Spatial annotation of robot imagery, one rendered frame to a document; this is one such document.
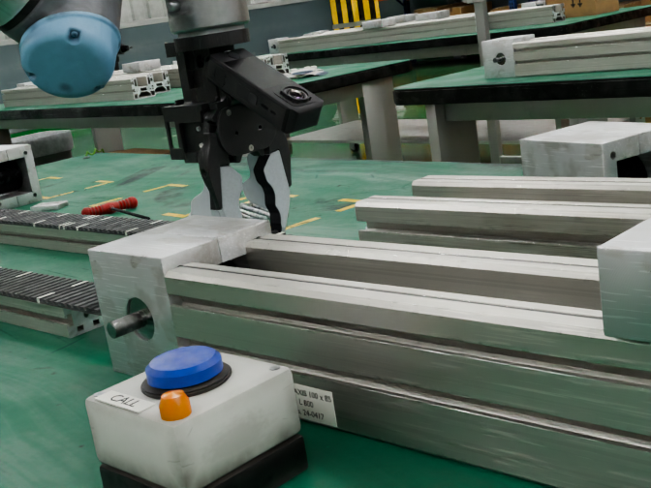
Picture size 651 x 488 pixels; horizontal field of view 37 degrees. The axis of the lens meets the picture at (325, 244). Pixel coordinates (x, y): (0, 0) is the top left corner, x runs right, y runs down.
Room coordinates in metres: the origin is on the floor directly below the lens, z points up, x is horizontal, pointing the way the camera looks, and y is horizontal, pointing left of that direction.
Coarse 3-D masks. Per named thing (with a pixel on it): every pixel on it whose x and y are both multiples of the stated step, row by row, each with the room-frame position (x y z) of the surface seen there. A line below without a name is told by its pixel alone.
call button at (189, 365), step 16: (176, 352) 0.48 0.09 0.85; (192, 352) 0.48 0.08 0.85; (208, 352) 0.48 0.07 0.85; (160, 368) 0.46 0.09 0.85; (176, 368) 0.46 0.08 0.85; (192, 368) 0.46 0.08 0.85; (208, 368) 0.46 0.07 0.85; (160, 384) 0.46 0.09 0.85; (176, 384) 0.46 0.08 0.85; (192, 384) 0.46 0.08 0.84
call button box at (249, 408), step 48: (144, 384) 0.47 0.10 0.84; (240, 384) 0.46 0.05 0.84; (288, 384) 0.47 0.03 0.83; (96, 432) 0.47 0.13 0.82; (144, 432) 0.44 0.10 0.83; (192, 432) 0.43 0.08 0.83; (240, 432) 0.45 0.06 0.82; (288, 432) 0.47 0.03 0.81; (144, 480) 0.45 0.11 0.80; (192, 480) 0.42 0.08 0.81; (240, 480) 0.44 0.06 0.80; (288, 480) 0.46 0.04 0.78
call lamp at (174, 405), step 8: (168, 392) 0.43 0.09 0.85; (176, 392) 0.43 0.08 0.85; (184, 392) 0.43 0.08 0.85; (160, 400) 0.43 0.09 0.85; (168, 400) 0.43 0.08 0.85; (176, 400) 0.43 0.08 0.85; (184, 400) 0.43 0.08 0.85; (160, 408) 0.43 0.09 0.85; (168, 408) 0.43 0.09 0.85; (176, 408) 0.43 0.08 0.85; (184, 408) 0.43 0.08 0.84; (168, 416) 0.43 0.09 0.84; (176, 416) 0.43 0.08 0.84; (184, 416) 0.43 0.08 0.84
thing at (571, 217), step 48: (432, 192) 0.78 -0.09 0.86; (480, 192) 0.75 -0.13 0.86; (528, 192) 0.72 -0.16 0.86; (576, 192) 0.69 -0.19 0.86; (624, 192) 0.66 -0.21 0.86; (384, 240) 0.73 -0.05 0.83; (432, 240) 0.70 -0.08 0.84; (480, 240) 0.66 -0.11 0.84; (528, 240) 0.65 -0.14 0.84; (576, 240) 0.62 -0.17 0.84
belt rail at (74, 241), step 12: (0, 228) 1.25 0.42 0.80; (12, 228) 1.23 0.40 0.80; (24, 228) 1.21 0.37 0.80; (36, 228) 1.19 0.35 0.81; (0, 240) 1.26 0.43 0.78; (12, 240) 1.24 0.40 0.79; (24, 240) 1.21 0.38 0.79; (36, 240) 1.19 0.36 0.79; (48, 240) 1.17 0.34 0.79; (60, 240) 1.16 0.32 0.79; (72, 240) 1.14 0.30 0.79; (84, 240) 1.12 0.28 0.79; (96, 240) 1.09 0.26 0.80; (108, 240) 1.07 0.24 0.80; (84, 252) 1.11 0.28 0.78
